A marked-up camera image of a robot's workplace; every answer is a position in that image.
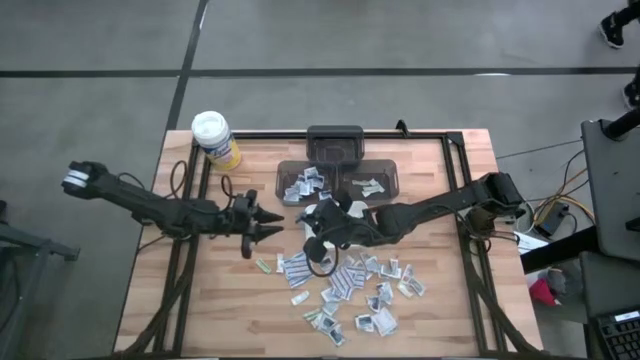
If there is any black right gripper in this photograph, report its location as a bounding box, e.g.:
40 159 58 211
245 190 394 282
298 192 374 265

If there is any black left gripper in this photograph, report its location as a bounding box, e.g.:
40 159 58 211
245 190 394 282
217 188 285 260

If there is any white plastic bin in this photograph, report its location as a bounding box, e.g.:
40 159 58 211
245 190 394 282
303 200 373 251

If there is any grey translucent plastic bin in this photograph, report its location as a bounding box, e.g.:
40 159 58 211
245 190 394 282
274 158 339 206
305 124 365 169
336 158 400 206

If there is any blue striped bandage packet pile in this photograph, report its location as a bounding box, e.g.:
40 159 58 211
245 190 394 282
329 268 357 301

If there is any Lysol wipes canister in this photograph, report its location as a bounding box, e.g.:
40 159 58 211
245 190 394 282
190 110 243 172

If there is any white paper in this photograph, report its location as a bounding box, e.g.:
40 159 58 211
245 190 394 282
514 230 550 255

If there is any black blue power box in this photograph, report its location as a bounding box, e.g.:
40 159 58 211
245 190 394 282
534 200 571 239

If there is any black floor stand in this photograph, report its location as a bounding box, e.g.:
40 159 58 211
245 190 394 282
0 199 81 360

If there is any red cloth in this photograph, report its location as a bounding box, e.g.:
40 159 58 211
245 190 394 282
528 277 559 307

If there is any black diagonal bar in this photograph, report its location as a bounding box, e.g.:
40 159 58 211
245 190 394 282
519 227 601 274

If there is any grey cloth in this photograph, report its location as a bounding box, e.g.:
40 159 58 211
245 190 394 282
545 268 570 296

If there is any grey side desk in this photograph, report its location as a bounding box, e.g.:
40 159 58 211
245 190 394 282
579 118 640 261

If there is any black pole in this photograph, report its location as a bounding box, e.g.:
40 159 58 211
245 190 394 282
602 104 640 141

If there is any black keyboard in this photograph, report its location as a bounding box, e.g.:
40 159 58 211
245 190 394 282
595 309 640 360

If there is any person's foot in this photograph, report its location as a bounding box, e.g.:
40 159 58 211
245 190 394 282
622 74 640 110
598 10 627 50

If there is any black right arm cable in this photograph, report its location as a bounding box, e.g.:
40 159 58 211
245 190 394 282
305 244 341 279

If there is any black table frame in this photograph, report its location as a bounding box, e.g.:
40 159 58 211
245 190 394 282
112 130 544 359

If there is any grey floor cable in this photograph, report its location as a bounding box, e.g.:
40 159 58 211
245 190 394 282
494 138 584 161

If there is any yellow cable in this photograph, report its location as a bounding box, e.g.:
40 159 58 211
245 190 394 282
534 169 596 221

